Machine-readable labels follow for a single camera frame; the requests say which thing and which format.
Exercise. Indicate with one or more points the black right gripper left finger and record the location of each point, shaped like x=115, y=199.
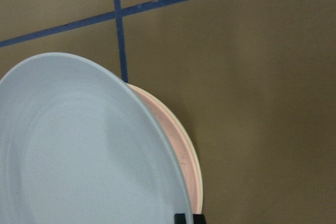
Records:
x=179, y=218

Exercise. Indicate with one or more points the cream plate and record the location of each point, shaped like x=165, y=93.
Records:
x=195, y=161

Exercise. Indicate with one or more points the pink plate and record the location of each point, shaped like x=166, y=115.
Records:
x=178, y=142

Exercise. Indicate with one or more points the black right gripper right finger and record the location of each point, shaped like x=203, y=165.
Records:
x=199, y=219

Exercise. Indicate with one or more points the light blue plate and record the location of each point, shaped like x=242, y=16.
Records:
x=79, y=146

